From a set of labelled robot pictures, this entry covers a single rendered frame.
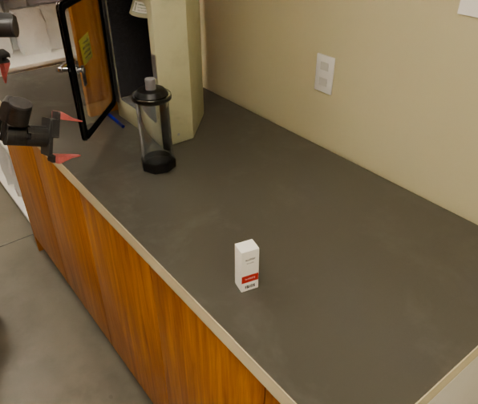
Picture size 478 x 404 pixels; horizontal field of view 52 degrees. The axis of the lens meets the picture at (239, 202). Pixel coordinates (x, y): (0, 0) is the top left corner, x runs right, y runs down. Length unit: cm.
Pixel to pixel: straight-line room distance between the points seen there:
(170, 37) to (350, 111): 57
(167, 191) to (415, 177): 69
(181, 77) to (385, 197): 70
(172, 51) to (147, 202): 46
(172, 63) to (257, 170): 40
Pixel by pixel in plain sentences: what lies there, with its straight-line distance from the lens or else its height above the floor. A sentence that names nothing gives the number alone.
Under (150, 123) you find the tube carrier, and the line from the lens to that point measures 137.
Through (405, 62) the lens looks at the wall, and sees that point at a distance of 137.
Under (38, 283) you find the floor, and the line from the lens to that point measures 261.
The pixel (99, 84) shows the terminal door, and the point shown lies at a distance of 166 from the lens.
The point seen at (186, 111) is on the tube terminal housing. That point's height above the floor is 104.
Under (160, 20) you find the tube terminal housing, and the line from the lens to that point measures 145.
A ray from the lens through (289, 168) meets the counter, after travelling 145.
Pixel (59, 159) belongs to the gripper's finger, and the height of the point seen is 102.
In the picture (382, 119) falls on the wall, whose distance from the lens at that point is 145.
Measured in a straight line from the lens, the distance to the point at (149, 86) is 136.
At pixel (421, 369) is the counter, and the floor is 94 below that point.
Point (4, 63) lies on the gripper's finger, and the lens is 178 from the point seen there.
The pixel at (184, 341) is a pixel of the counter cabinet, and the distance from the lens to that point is 129.
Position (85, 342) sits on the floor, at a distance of 226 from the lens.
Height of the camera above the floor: 166
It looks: 34 degrees down
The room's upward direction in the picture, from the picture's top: straight up
